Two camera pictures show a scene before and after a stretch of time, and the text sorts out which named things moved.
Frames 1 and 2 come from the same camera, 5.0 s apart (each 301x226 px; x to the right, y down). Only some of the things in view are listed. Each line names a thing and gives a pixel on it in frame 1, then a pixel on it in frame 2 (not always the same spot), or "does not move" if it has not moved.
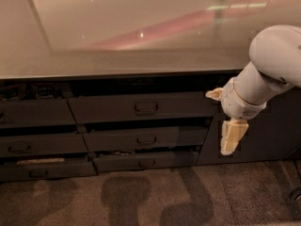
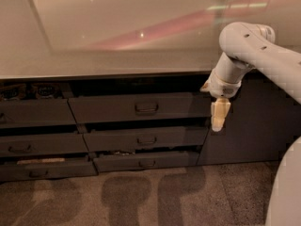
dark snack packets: x=25 y=91 does not move
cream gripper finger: x=232 y=131 to x=219 y=110
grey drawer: x=181 y=159 does not move
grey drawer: x=96 y=110 does not move
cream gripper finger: x=215 y=93 to x=207 y=87
